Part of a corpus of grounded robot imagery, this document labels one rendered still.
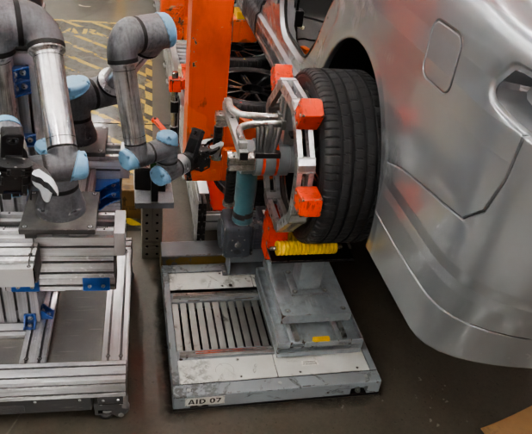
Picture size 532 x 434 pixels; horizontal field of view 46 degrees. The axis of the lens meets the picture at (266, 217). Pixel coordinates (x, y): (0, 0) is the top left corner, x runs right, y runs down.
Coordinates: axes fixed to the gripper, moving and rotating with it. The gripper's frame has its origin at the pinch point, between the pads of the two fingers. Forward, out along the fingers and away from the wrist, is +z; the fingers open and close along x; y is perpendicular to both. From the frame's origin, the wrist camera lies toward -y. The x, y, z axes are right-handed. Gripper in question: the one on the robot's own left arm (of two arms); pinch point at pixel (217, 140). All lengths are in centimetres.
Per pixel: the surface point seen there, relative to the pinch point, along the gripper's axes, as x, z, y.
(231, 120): 11.6, -8.0, -15.0
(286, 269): 29, 19, 61
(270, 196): 21.6, 9.7, 21.0
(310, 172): 49, -14, -11
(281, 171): 31.2, -1.9, 0.8
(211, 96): -15.2, 14.6, -9.8
